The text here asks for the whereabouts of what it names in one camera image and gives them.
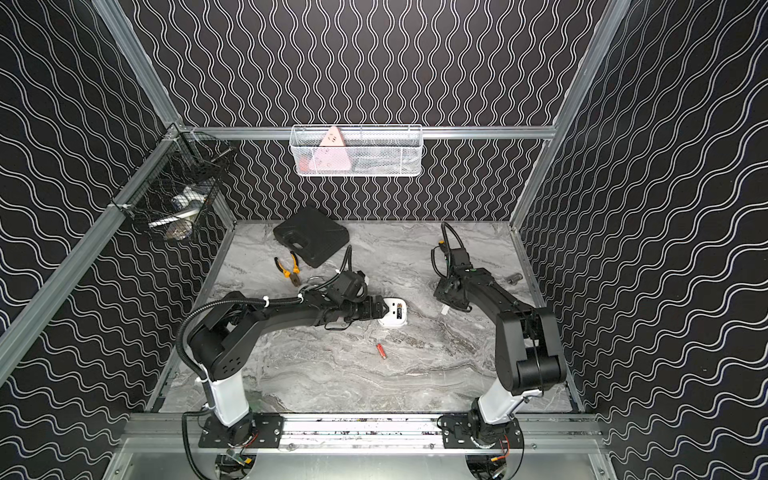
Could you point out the aluminium front rail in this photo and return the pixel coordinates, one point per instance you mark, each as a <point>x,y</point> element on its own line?
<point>363,433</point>

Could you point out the yellow handled pliers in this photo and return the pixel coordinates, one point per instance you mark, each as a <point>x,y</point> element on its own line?
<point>292,271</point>

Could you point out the white items in black basket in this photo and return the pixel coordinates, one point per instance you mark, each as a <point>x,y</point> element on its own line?
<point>186,206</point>

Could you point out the black wire wall basket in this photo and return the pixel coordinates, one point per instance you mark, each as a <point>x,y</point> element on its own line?
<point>193,159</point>

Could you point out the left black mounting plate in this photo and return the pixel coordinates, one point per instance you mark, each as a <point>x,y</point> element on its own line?
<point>241,432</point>

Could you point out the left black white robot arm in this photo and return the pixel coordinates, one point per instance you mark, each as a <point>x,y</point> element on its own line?
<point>217,338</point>

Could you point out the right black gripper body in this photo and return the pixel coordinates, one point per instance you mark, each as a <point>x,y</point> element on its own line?
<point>442,292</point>

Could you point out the pink triangular card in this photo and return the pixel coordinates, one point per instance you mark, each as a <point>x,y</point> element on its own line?
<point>331,156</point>

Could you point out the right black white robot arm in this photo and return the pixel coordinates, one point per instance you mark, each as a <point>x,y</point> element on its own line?
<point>528,354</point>

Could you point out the white wire wall basket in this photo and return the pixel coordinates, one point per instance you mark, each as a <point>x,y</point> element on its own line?
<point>376,150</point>

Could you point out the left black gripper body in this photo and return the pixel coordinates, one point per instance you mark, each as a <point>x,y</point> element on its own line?
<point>372,308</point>

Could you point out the black mounting plate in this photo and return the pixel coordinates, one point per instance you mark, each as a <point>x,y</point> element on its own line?
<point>470,431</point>
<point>241,432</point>

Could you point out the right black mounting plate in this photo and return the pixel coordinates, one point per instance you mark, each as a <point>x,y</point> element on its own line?
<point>470,431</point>

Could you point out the white square alarm clock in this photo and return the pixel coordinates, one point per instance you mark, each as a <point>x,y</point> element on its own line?
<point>396,314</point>

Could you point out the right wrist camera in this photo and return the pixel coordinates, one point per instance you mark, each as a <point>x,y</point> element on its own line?
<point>458,260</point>

